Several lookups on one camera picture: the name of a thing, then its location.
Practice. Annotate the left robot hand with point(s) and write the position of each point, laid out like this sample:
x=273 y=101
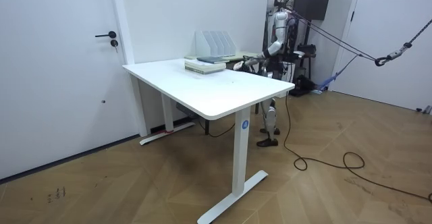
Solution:
x=242 y=65

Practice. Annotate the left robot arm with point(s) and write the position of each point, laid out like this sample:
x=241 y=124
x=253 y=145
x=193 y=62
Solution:
x=279 y=28

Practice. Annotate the dark grey book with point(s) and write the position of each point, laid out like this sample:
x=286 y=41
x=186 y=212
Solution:
x=212 y=59

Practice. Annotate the white file organiser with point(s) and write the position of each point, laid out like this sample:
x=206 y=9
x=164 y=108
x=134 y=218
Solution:
x=216 y=45

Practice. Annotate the beige book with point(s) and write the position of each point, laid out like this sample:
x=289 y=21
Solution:
x=202 y=70

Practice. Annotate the white standing desk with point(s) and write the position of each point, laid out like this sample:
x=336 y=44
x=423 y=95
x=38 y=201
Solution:
x=209 y=89

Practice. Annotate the robot legs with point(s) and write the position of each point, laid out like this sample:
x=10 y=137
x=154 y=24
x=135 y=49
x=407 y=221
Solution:
x=271 y=116

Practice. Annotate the black stand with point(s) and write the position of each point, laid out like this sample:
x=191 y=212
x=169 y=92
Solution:
x=305 y=82

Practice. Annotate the black door lock with key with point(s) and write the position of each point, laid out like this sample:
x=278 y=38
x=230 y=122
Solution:
x=114 y=43

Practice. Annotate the white double door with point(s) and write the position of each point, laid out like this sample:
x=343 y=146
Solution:
x=388 y=21

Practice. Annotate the white room door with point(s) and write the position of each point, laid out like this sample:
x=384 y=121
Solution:
x=50 y=82

